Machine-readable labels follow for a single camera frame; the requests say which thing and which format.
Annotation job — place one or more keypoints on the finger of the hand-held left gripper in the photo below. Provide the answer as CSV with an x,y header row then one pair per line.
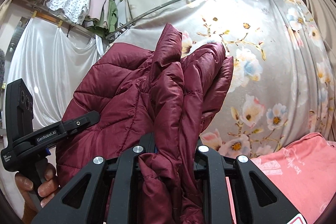
x,y
81,121

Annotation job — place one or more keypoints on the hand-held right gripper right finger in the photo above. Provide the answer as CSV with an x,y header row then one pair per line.
x,y
210,161

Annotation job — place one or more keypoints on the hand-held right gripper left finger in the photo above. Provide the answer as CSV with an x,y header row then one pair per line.
x,y
128,161

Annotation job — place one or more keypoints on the maroon quilted jacket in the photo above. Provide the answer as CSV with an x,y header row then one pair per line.
x,y
131,98

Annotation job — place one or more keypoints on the person's left hand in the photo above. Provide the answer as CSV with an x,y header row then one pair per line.
x,y
47,188

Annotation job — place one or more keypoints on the white satin curtain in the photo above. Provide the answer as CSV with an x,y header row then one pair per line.
x,y
52,61

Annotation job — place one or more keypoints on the pink blanket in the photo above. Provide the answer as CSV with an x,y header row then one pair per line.
x,y
302,174

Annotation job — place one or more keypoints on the green hanging garment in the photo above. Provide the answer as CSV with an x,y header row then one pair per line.
x,y
111,16

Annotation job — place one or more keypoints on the pink hanging garment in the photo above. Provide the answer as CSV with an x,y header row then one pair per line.
x,y
97,1

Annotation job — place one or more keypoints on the grey floral curtain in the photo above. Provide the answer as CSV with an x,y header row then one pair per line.
x,y
275,43

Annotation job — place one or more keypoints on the plain beige curtain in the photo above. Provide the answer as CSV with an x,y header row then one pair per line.
x,y
317,3

